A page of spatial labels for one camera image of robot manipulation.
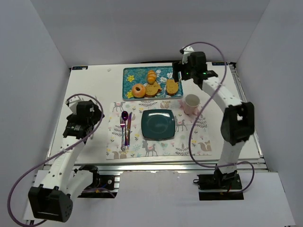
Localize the brown bread slice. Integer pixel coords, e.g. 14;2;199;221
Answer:
166;79;178;96
145;81;162;97

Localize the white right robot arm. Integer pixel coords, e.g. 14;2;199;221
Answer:
172;47;255;190

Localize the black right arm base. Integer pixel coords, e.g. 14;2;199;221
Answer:
193;169;244;201

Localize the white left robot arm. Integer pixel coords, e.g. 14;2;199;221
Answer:
28;99;103;222

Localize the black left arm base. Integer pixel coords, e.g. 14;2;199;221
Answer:
73;165;117;199

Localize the orange croissant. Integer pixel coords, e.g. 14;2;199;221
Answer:
147;70;157;85

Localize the pink white cup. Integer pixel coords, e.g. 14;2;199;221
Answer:
183;94;200;115

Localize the purple iridescent fork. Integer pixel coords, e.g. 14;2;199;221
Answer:
120;117;125;147

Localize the purple iridescent spoon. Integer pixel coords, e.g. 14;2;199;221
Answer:
121;111;128;151

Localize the teal floral tray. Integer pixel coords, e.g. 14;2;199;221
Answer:
122;66;183;101

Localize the glazed donut bagel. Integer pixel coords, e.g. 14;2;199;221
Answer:
132;83;146;98

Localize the purple iridescent knife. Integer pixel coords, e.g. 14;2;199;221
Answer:
126;112;132;147

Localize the dark teal square plate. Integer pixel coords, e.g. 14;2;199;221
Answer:
141;109;175;140

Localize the animal pattern placemat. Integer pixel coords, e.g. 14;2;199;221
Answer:
106;100;212;160

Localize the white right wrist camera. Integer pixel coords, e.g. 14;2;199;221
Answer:
180;45;194;64

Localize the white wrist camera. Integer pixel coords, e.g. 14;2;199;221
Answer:
65;96;81;111
180;45;194;64

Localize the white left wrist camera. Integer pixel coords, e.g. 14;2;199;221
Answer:
65;96;81;111

